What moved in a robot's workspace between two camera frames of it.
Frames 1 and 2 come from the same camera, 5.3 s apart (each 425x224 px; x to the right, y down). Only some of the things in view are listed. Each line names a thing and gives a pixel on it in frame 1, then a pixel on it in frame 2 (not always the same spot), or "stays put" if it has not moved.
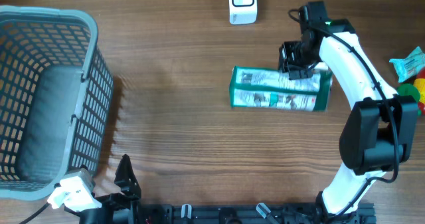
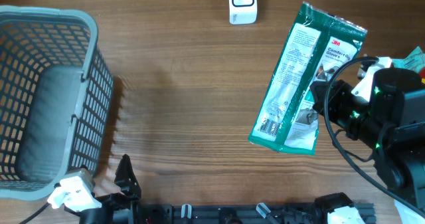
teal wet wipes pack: (408, 68) stays put
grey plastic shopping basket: (56, 90) stays put
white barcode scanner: (242, 2) stays put
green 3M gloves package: (270, 88) → (318, 42)
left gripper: (128, 184) stays put
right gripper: (284, 64) → (338, 90)
